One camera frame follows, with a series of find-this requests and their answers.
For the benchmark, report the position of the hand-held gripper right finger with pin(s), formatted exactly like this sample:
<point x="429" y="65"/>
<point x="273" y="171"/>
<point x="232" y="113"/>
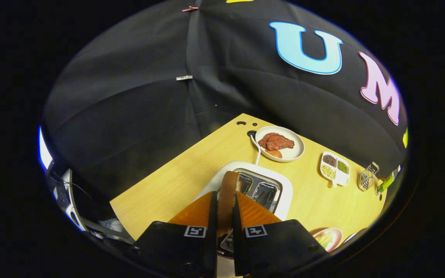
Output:
<point x="237" y="220"/>

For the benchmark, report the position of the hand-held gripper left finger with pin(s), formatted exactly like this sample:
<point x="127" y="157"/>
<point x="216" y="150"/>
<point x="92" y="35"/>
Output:
<point x="211" y="216"/>

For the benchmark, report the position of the toasted bread slice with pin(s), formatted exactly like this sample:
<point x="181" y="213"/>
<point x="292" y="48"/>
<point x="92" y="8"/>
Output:
<point x="226" y="200"/>

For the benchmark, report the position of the white toaster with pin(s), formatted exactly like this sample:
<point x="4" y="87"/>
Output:
<point x="265" y="193"/>

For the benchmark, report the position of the orange food piece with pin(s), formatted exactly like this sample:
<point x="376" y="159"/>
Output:
<point x="274" y="153"/>

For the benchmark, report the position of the brown steak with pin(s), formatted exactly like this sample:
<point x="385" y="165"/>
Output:
<point x="276" y="141"/>

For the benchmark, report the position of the round beige plate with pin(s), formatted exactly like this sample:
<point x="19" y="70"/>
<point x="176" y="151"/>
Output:
<point x="295" y="153"/>

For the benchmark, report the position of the pink plate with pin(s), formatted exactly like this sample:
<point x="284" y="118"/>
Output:
<point x="338" y="235"/>

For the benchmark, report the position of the pile of yellow beans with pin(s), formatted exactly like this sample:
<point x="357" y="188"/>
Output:
<point x="328" y="171"/>

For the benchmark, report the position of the pile of dark beans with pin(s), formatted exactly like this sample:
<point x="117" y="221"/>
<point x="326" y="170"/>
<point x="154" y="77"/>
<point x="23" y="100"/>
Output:
<point x="329" y="160"/>

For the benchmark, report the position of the white divided dish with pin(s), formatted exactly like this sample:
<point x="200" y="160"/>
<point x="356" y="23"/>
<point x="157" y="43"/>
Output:
<point x="342" y="180"/>

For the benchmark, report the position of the white square plate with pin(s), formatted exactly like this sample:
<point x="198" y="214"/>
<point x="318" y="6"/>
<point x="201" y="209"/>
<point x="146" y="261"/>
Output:
<point x="352" y="236"/>

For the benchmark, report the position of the pile of green beans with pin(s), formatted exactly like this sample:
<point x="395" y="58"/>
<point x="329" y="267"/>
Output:
<point x="342" y="166"/>

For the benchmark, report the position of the black backdrop cloth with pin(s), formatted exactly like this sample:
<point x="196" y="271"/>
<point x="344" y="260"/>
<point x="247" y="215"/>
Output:
<point x="149" y="96"/>

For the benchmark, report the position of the silver clip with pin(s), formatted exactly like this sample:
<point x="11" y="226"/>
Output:
<point x="184" y="77"/>

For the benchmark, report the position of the green label plastic bottle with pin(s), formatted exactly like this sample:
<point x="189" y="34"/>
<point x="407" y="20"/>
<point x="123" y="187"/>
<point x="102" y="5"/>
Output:
<point x="384" y="184"/>

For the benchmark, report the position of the red clip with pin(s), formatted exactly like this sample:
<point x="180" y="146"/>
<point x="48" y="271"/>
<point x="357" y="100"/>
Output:
<point x="189" y="8"/>

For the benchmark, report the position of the white curved frame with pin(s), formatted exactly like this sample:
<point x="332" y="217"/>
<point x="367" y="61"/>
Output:
<point x="69" y="193"/>

